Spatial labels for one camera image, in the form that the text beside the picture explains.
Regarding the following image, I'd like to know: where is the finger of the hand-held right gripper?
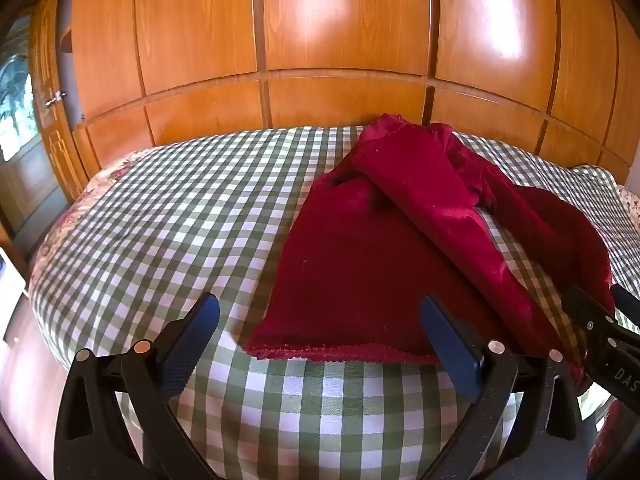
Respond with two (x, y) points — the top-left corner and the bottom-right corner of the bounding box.
(560, 285), (622, 342)
(610, 284), (640, 333)

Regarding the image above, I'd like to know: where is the green white checked bedsheet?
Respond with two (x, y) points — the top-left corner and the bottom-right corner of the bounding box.
(29, 125), (640, 480)

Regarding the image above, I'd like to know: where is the red fleece sweater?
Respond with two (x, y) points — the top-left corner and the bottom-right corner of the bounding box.
(242, 112), (617, 396)

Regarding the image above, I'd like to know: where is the white device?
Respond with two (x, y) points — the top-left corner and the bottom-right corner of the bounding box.
(0, 246), (27, 347)

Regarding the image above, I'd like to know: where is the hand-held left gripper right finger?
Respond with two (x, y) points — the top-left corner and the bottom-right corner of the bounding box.
(419, 294), (588, 480)

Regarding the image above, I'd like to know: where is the carved wooden door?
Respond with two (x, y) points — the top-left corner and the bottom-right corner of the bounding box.
(29, 0), (91, 203)

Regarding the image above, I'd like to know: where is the glass panelled wooden door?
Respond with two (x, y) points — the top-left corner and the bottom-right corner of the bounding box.
(0, 14), (63, 243)

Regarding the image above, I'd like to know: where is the wooden panelled wardrobe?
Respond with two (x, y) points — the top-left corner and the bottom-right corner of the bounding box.
(70, 0), (640, 186)

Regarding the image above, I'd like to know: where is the floral bedspread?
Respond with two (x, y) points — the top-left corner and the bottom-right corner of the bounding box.
(29, 152), (133, 286)

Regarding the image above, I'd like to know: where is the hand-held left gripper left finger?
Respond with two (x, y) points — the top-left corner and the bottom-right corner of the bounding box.
(54, 292), (221, 480)

